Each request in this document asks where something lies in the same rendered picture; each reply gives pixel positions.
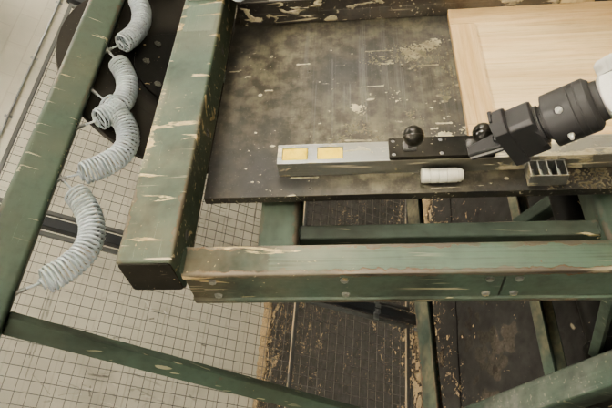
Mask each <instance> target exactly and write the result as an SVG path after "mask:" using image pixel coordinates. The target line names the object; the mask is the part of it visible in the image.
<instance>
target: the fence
mask: <svg viewBox="0 0 612 408"><path fill-rule="evenodd" d="M288 148H307V149H308V159H302V160H282V152H283V150H284V149H288ZM318 148H342V150H343V158H330V159H317V157H318ZM544 159H565V162H566V167H567V168H599V167H612V134H600V135H590V136H586V137H584V138H580V139H579V140H576V141H573V142H571V143H568V144H565V145H564V146H561V147H560V146H559V145H558V144H557V143H556V141H555V140H553V139H552V142H551V149H549V150H548V151H545V152H543V153H540V154H537V155H535V156H532V159H531V160H544ZM525 164H526V163H525ZM525 164H524V165H519V166H517V165H516V164H515V163H514V161H513V160H512V159H511V158H510V157H509V156H508V155H507V153H506V152H505V151H501V152H498V153H495V157H493V158H478V159H474V160H471V158H437V159H407V160H389V145H388V141H387V142H360V143H333V144H307V145H279V147H278V158H277V167H278V171H279V175H280V177H283V176H315V175H347V174H378V173H410V172H421V168H461V169H463V170H464V171H473V170H505V169H525Z"/></svg>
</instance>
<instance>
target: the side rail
mask: <svg viewBox="0 0 612 408"><path fill-rule="evenodd" d="M181 278H182V279H183V280H184V281H186V282H187V284H188V286H189V288H190V289H191V291H192V293H193V295H194V297H193V298H194V301H195V302H196V303H250V302H376V301H612V240H553V241H500V242H446V243H393V244H339V245H285V246H231V247H187V255H186V260H185V266H184V270H183V273H181Z"/></svg>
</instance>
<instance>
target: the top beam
mask: <svg viewBox="0 0 612 408"><path fill-rule="evenodd" d="M236 8H237V2H235V1H233V0H191V1H189V0H186V1H185V4H184V8H183V11H182V15H181V18H180V22H179V25H178V32H177V35H176V38H175V42H174V46H173V48H172V52H171V56H170V60H169V62H168V69H167V73H166V75H165V79H164V83H163V87H162V89H161V93H160V97H159V100H158V106H157V110H156V113H155V116H154V120H153V124H152V127H151V130H150V134H149V138H148V143H147V147H146V150H145V154H144V157H143V161H142V164H141V168H140V171H139V175H138V181H137V185H136V188H135V191H134V195H133V199H132V201H131V205H130V209H129V213H128V215H127V222H126V226H125V228H124V232H123V236H122V240H121V242H120V246H119V250H118V253H117V259H116V263H117V265H118V267H119V269H120V270H121V271H122V273H123V274H124V276H125V277H126V278H127V280H128V282H129V283H130V284H131V286H132V287H133V289H135V290H182V289H183V288H185V287H187V282H186V281H185V280H183V279H182V278H181V273H180V272H179V271H180V265H181V261H182V256H183V250H184V248H186V247H187V246H188V247H194V242H195V237H196V232H197V226H198V221H199V212H200V207H201V201H202V196H203V191H204V186H205V181H206V176H207V171H208V165H209V156H210V151H211V146H212V140H213V135H214V130H215V125H216V120H217V114H218V110H219V100H220V95H221V89H222V85H223V79H224V75H225V69H226V64H227V59H228V53H229V49H230V39H231V34H232V28H233V24H234V18H235V14H236Z"/></svg>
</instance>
